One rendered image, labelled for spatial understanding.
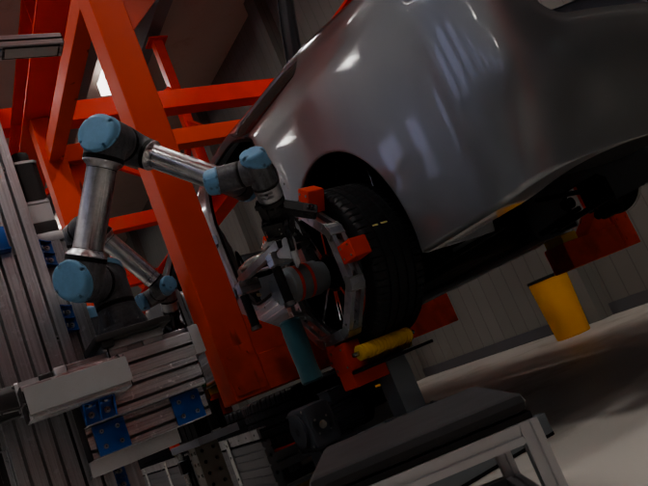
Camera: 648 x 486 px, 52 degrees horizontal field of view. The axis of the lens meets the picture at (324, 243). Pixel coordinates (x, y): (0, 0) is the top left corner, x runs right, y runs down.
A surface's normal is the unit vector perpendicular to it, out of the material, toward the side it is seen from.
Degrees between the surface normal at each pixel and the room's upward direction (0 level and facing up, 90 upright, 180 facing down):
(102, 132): 83
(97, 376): 90
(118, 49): 90
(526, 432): 90
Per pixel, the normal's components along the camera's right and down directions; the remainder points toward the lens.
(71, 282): -0.25, 0.03
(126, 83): 0.43, -0.36
